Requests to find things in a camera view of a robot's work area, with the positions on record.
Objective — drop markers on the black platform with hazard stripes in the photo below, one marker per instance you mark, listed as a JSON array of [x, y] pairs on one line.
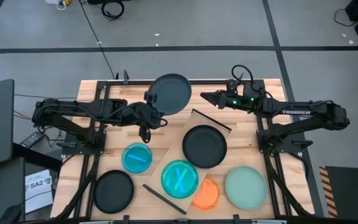
[[353, 193]]

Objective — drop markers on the white power strip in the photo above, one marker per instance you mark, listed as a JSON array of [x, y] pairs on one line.
[[53, 1]]

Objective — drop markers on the white printed paper sheet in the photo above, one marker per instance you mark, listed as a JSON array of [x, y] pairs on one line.
[[39, 199]]

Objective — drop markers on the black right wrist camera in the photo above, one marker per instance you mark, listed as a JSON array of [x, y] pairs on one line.
[[232, 84]]

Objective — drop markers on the black round plate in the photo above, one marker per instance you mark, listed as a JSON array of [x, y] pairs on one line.
[[113, 191], [204, 146], [172, 93]]

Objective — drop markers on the black metal table frame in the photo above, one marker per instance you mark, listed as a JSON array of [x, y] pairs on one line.
[[213, 82]]

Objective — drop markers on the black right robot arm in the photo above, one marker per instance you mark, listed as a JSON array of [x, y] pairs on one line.
[[297, 112]]

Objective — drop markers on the large teal transparent plate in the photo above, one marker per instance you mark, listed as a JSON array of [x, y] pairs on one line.
[[172, 174]]

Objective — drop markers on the small teal transparent plate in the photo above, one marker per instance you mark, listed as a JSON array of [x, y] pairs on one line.
[[137, 165]]

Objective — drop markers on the orange transparent plate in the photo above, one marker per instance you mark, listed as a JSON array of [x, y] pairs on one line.
[[208, 199]]

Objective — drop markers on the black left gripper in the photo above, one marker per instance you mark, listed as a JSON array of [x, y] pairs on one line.
[[148, 116]]

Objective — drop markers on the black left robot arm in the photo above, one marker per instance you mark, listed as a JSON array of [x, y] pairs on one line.
[[73, 107]]

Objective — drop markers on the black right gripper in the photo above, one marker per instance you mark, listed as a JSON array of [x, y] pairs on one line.
[[241, 101]]

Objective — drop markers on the black power adapter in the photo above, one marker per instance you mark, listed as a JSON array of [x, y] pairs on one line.
[[32, 139]]

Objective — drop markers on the black computer mouse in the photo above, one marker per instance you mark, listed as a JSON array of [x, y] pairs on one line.
[[9, 215]]

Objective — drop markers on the light green plate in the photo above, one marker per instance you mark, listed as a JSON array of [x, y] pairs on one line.
[[246, 187]]

